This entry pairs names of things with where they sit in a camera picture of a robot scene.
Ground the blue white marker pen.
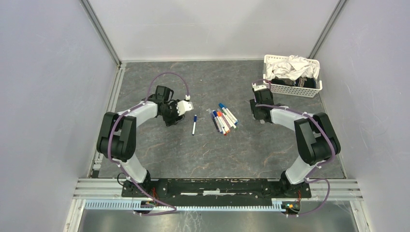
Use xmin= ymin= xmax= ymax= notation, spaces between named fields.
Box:
xmin=191 ymin=115 xmax=197 ymax=136

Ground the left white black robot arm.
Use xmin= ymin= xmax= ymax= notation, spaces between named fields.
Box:
xmin=96 ymin=86 xmax=193 ymax=197

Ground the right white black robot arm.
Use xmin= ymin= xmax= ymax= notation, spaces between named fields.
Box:
xmin=250 ymin=84 xmax=341 ymax=197

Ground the white plastic basket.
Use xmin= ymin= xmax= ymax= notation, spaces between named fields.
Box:
xmin=263 ymin=64 xmax=323 ymax=98

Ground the purple capped marker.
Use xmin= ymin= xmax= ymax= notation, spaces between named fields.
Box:
xmin=219 ymin=111 xmax=232 ymax=130

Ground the orange capped marker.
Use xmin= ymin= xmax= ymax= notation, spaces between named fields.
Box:
xmin=217 ymin=111 xmax=230 ymax=134

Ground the dark blue capped marker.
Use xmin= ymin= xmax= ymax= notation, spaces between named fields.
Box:
xmin=207 ymin=108 xmax=226 ymax=135

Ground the white cloth in basket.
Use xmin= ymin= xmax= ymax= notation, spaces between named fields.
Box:
xmin=264 ymin=55 xmax=320 ymax=81

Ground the black cloth in basket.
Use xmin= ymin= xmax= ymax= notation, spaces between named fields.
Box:
xmin=270 ymin=77 xmax=316 ymax=88

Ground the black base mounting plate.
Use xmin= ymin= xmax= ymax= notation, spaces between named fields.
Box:
xmin=121 ymin=178 xmax=312 ymax=207

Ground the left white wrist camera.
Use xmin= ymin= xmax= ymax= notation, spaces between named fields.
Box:
xmin=176 ymin=95 xmax=194 ymax=116

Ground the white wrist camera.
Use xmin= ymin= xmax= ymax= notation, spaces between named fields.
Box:
xmin=176 ymin=95 xmax=194 ymax=116
xmin=252 ymin=83 xmax=270 ymax=92

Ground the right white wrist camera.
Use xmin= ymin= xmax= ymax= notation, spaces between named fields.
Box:
xmin=252 ymin=83 xmax=270 ymax=92

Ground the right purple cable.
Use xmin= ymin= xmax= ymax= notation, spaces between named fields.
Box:
xmin=253 ymin=78 xmax=337 ymax=217

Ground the white cable duct strip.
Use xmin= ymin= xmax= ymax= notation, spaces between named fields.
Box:
xmin=84 ymin=200 xmax=285 ymax=212

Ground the aluminium frame rail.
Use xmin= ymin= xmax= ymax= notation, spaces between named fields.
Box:
xmin=73 ymin=178 xmax=363 ymax=202

